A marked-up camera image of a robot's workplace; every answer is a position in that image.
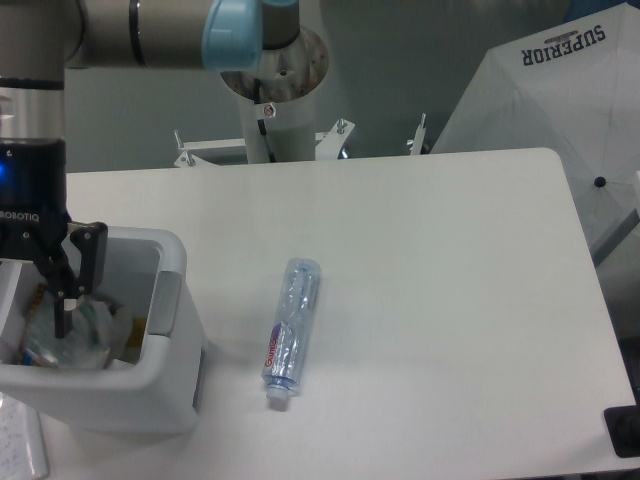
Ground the white pedestal base frame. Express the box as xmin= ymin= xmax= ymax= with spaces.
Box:
xmin=173 ymin=114 xmax=432 ymax=168

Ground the long crushed clear bottle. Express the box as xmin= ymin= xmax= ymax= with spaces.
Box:
xmin=262 ymin=258 xmax=322 ymax=402

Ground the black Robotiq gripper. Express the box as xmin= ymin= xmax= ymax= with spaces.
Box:
xmin=1 ymin=139 xmax=108 ymax=339

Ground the small green label bottle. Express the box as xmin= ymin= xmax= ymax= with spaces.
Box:
xmin=22 ymin=296 xmax=114 ymax=370

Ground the colourful snack wrapper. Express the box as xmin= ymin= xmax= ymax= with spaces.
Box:
xmin=20 ymin=283 xmax=51 ymax=367

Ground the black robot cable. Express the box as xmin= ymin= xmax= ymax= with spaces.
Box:
xmin=252 ymin=77 xmax=278 ymax=164

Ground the white Superior umbrella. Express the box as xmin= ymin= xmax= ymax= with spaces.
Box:
xmin=433 ymin=3 xmax=639 ymax=248

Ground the crumpled white tissue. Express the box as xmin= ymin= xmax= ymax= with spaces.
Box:
xmin=95 ymin=301 xmax=133 ymax=368

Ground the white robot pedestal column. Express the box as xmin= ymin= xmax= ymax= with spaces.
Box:
xmin=221 ymin=26 xmax=329 ymax=164

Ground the white plastic trash can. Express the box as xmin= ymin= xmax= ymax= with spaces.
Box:
xmin=1 ymin=227 xmax=207 ymax=434

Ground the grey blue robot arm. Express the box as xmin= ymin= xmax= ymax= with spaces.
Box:
xmin=1 ymin=1 xmax=300 ymax=338

